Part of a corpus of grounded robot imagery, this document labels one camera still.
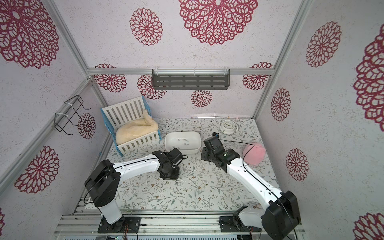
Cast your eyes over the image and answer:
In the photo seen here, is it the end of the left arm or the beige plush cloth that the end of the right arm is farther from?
the beige plush cloth

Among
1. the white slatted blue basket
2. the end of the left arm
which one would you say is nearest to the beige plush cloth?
the white slatted blue basket

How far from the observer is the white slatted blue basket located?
1.00 m

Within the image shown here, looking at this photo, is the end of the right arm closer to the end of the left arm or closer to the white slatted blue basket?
the end of the left arm

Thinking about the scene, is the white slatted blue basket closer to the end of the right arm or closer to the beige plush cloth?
the beige plush cloth

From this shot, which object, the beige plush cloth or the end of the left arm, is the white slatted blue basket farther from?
the end of the left arm
